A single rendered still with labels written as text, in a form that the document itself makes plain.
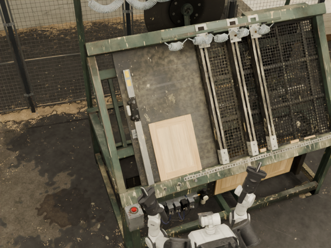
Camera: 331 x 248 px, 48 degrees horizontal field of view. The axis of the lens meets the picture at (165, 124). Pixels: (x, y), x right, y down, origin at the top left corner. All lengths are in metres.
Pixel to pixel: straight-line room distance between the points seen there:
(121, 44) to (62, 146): 2.22
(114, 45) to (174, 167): 1.10
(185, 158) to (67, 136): 2.19
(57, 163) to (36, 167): 0.25
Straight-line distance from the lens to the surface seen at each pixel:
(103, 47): 2.93
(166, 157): 3.11
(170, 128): 3.10
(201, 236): 2.28
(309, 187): 4.31
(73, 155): 4.70
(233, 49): 3.29
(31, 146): 4.95
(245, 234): 2.35
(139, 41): 2.99
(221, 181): 3.78
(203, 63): 3.16
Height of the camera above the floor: 3.27
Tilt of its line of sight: 41 degrees down
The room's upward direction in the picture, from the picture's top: 1 degrees clockwise
